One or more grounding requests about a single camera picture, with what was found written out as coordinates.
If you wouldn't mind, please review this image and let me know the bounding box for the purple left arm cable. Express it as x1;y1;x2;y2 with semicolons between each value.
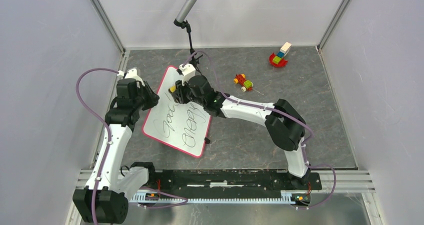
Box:
76;68;124;225

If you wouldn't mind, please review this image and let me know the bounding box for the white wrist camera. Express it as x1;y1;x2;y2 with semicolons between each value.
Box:
177;63;196;86
116;67;145;87

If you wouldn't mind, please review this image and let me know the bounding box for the red toy brick boat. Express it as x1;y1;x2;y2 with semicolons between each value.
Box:
268;42;292;68

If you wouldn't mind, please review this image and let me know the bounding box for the grey microphone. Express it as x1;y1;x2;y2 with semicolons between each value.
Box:
174;0;197;27

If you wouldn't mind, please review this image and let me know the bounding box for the red toy brick car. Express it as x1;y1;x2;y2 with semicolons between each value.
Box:
233;73;254;92

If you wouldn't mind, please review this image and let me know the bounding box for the yellow bone shaped eraser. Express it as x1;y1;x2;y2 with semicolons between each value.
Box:
168;85;177;94

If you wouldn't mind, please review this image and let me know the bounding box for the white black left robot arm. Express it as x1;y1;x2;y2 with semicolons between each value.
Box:
72;78;160;224

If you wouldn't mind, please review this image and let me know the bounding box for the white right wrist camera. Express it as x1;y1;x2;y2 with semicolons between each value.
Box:
177;63;196;86

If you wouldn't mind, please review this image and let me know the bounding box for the black whiteboard clip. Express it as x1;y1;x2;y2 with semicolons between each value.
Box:
204;137;211;144

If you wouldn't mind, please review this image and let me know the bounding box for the black tripod microphone stand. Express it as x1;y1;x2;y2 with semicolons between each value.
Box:
173;19;203;74

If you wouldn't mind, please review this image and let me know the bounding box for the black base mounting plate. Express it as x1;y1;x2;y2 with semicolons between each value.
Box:
146;169;323;200

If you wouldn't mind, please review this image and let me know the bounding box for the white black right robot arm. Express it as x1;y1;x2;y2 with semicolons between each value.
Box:
168;75;311;189

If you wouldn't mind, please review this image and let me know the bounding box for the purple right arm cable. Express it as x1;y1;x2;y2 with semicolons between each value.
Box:
181;50;338;211

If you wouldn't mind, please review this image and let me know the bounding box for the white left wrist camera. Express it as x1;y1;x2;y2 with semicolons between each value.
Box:
116;67;145;87

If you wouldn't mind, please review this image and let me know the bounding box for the pink framed whiteboard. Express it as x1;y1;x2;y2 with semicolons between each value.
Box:
142;66;212;158

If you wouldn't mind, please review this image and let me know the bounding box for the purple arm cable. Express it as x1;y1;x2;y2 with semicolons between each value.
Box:
76;68;124;225
181;50;338;211

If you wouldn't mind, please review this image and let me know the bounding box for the white slotted cable duct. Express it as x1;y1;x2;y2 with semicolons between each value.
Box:
129;189;311;206

